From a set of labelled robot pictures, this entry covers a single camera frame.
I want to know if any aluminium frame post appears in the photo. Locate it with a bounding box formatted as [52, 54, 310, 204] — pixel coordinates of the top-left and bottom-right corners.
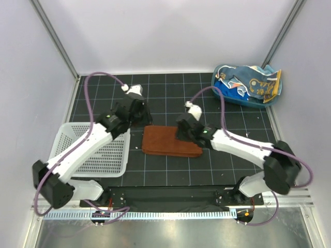
[29, 0, 79, 80]
[262, 0, 307, 68]

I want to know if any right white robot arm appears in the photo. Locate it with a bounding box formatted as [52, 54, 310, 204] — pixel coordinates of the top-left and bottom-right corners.
[176, 113, 302, 205]

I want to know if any left aluminium frame post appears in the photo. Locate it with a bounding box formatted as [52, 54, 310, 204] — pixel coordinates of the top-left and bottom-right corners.
[29, 0, 79, 80]

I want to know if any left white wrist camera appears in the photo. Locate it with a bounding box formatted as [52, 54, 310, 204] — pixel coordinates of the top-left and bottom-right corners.
[121, 84, 143, 96]

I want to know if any aluminium front rail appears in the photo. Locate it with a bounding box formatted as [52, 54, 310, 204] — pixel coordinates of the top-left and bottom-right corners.
[33, 189, 312, 209]

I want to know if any bright blue cloth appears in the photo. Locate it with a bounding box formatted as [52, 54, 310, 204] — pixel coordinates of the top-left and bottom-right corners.
[214, 81, 249, 101]

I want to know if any right aluminium frame post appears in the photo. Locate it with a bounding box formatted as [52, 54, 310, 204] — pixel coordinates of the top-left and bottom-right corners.
[262, 0, 307, 68]

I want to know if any blue plastic tub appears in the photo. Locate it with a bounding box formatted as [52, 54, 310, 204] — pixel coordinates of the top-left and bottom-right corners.
[211, 64, 281, 109]

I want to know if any white perforated plastic basket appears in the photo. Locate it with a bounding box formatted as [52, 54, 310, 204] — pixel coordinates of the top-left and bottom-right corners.
[49, 122, 130, 178]

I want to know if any brown towel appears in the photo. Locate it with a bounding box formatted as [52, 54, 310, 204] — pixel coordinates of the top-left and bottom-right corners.
[142, 125, 203, 158]

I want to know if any slotted cable duct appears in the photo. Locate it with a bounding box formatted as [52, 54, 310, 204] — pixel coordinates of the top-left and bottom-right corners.
[43, 209, 237, 221]

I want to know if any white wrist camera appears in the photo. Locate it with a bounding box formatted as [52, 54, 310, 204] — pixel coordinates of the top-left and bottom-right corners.
[121, 84, 143, 96]
[185, 101, 202, 121]

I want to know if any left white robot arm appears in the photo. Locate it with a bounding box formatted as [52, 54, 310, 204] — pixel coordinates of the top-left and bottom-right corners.
[32, 90, 152, 209]

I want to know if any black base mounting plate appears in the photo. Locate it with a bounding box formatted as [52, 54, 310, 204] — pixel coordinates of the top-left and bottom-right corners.
[90, 185, 264, 212]

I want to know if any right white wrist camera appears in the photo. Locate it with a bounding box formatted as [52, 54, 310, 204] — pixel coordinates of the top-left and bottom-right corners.
[185, 101, 202, 121]

